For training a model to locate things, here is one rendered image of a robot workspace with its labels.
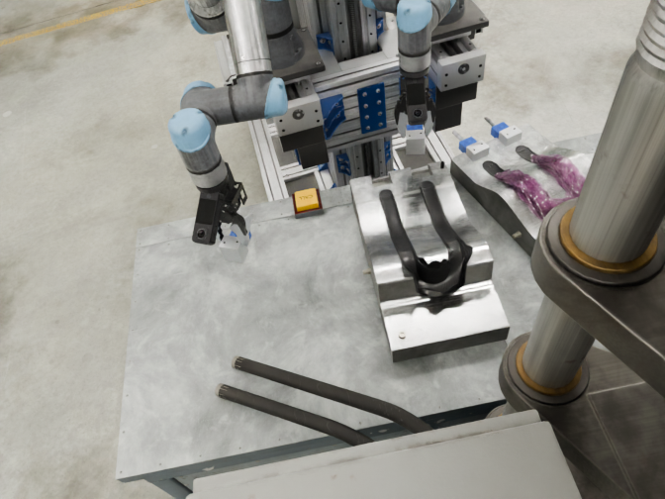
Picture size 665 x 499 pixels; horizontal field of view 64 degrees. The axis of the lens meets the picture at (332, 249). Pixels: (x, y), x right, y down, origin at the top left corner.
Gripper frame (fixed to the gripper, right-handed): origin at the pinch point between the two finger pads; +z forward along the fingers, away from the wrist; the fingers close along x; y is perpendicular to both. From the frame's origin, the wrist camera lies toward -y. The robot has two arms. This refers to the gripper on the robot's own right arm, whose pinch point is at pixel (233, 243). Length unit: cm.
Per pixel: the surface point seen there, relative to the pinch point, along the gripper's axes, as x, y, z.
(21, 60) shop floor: 275, 190, 96
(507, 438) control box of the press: -60, -49, -52
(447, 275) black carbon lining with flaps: -50, 5, 7
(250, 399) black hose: -14.4, -32.0, 10.6
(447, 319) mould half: -52, -5, 9
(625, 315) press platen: -67, -40, -59
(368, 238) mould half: -29.9, 12.0, 6.6
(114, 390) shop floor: 75, -16, 95
